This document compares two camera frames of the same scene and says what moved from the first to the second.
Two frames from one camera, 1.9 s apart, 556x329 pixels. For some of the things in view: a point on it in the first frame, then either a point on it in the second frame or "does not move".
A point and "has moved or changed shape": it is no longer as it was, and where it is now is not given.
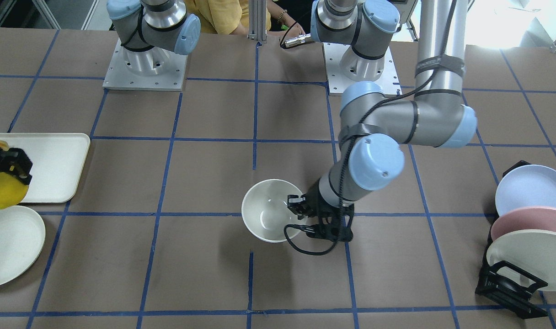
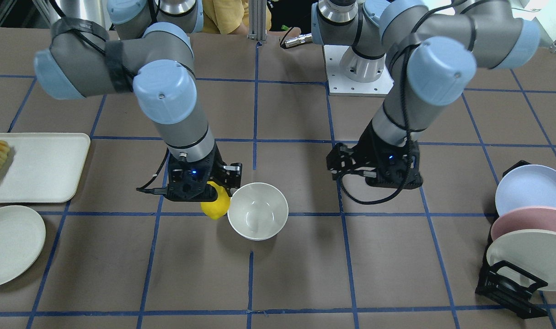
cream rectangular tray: (58, 160) does not move
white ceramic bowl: (265, 212) has moved or changed shape
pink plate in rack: (534, 217) does not move
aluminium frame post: (257, 20) does not move
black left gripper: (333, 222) -> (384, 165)
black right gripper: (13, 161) -> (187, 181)
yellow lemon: (3, 190) -> (218, 208)
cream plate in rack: (545, 254) does not move
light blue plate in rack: (532, 185) does not move
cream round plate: (15, 236) does not move
